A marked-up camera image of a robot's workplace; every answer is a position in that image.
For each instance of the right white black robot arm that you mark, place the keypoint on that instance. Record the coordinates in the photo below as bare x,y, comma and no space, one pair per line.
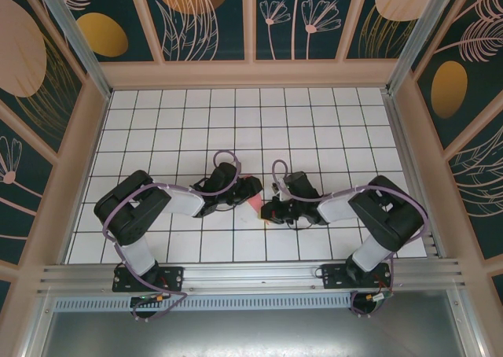
334,209

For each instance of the aluminium corner post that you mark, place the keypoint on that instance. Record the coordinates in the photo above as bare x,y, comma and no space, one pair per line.
78,46
416,38

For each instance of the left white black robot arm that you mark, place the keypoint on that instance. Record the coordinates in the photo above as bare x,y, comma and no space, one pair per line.
181,203

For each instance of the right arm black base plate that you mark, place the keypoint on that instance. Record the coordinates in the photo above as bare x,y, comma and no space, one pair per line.
334,276

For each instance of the shiny metal sheet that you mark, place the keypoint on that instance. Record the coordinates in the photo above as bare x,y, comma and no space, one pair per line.
251,333

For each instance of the pink paper sheet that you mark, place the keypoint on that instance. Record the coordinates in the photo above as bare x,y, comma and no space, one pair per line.
254,203

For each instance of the long aluminium mounting rail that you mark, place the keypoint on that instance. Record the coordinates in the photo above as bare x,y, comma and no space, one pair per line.
251,276

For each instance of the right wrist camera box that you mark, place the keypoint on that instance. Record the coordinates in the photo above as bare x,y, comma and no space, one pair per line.
278,190

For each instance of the aluminium table side rail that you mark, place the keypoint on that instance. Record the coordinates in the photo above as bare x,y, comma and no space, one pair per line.
397,129

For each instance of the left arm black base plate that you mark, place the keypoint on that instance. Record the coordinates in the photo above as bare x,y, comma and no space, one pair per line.
173,278

